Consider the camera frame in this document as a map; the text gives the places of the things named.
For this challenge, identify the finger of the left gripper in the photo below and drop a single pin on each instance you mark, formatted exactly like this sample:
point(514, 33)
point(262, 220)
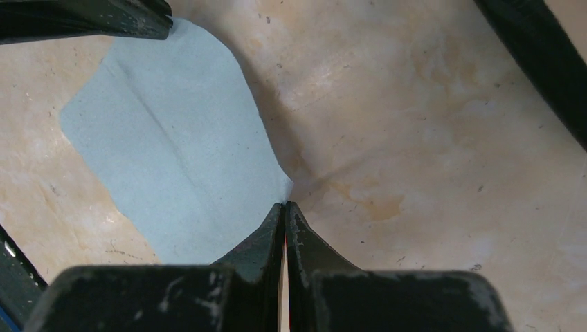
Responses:
point(28, 21)

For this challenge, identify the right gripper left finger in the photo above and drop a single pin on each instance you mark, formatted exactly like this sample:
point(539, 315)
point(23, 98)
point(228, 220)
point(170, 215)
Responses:
point(238, 292)

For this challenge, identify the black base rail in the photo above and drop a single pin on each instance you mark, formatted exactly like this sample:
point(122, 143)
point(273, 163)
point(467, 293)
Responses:
point(21, 285)

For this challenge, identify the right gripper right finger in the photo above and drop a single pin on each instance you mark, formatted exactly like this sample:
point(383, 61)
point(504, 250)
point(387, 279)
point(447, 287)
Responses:
point(328, 293)

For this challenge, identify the light blue cleaning cloth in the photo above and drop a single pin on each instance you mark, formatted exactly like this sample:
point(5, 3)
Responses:
point(173, 132)

